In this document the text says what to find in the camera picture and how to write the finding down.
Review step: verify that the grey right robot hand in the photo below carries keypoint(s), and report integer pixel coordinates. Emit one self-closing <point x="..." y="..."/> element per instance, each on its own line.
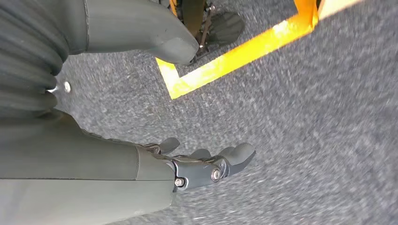
<point x="77" y="174"/>

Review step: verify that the black ribbed foot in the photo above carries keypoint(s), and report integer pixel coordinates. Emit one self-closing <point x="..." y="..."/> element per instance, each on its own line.
<point x="225" y="28"/>

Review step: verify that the dark stand post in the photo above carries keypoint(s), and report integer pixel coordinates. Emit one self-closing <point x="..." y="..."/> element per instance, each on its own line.
<point x="192" y="15"/>

